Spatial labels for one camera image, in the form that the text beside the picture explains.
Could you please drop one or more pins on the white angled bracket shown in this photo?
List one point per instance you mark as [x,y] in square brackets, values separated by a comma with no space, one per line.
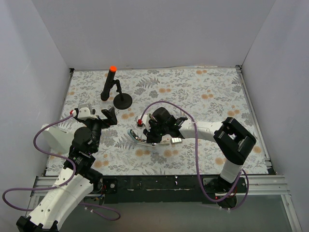
[58,139]

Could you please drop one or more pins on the black base frame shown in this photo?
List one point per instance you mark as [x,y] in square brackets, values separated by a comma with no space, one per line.
[205,189]

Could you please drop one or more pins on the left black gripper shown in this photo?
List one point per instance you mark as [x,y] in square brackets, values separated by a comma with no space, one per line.
[104,120]

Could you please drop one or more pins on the staple tray with staples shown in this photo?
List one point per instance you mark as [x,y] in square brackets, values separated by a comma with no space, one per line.
[176,141]

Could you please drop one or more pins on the black microphone desk stand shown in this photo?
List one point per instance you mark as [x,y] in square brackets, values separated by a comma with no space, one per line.
[121,101]

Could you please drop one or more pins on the black microphone orange tip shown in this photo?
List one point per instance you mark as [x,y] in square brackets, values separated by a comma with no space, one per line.
[105,94]

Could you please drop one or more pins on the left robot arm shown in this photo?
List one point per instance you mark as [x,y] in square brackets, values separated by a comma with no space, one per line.
[76,179]

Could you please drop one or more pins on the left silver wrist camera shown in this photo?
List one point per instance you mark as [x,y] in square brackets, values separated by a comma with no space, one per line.
[85,111]

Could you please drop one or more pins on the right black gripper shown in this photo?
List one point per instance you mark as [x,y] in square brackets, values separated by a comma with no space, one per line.
[151,136]

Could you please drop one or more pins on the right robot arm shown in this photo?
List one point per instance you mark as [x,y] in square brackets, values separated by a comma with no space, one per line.
[235,141]

